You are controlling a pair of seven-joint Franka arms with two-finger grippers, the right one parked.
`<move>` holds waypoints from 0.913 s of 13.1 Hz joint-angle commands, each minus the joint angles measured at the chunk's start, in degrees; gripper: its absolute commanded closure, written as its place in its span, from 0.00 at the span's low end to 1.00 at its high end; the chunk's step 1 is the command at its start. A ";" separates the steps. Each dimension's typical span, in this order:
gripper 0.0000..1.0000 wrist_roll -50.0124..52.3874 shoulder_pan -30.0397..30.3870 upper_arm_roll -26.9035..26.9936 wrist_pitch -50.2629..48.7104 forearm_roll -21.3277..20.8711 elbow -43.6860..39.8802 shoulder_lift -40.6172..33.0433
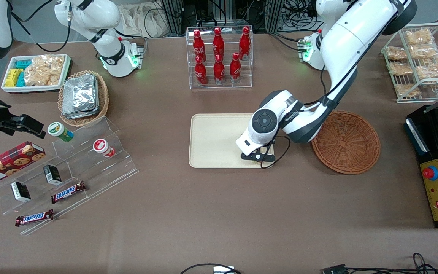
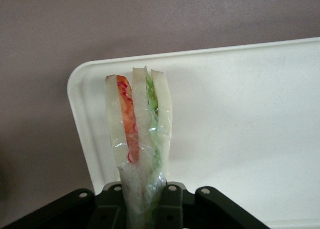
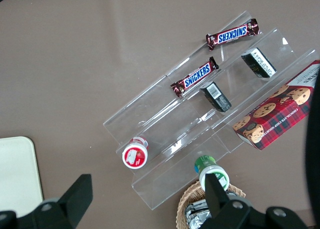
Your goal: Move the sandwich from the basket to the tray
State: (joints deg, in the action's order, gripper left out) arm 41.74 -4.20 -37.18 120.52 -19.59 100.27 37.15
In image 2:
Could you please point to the beige plastic tray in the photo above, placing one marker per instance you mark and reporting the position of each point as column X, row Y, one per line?
column 237, row 114

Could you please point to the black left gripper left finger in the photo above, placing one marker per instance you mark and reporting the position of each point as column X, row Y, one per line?
column 75, row 209

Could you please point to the plastic-wrapped triangle sandwich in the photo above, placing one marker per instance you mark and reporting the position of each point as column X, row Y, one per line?
column 140, row 129

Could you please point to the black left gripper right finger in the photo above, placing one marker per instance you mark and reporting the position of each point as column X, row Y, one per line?
column 200, row 209

